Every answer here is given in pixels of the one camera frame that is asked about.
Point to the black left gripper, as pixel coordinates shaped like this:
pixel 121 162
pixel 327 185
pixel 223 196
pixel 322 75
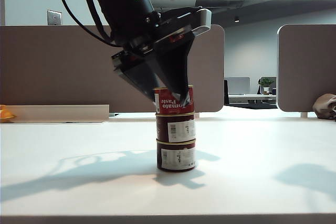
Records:
pixel 157 32

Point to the red tomato paste can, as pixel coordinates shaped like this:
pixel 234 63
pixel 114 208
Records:
pixel 162 129
pixel 168 103
pixel 173 158

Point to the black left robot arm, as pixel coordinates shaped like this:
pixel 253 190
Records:
pixel 120 3

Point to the grey background screen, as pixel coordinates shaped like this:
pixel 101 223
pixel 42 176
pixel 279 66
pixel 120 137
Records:
pixel 237 85

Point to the small ceiling spotlight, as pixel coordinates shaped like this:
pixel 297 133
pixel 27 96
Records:
pixel 237 20

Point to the white background desk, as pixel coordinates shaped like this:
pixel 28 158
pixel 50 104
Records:
pixel 252 96

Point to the green potted plant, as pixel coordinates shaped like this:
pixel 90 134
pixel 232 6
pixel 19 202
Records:
pixel 267 82

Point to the narrow brown desk partition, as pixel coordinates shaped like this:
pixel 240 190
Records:
pixel 309 64

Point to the orange plastic bag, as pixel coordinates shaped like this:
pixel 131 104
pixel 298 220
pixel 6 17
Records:
pixel 5 113

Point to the brown cloth bag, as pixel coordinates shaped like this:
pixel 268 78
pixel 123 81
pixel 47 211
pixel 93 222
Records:
pixel 324 106

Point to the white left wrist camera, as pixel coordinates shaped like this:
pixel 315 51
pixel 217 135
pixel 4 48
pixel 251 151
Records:
pixel 206 19

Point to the metal wall switch plate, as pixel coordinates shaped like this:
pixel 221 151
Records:
pixel 54 17

